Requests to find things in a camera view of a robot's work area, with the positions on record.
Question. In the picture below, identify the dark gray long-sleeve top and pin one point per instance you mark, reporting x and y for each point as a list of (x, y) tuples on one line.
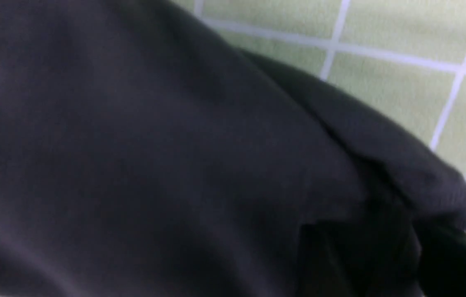
[(143, 156)]

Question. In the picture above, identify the light green checkered tablecloth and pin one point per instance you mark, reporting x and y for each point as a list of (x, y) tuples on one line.
[(406, 58)]

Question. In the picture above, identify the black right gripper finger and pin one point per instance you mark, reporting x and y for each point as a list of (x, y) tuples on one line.
[(442, 269)]

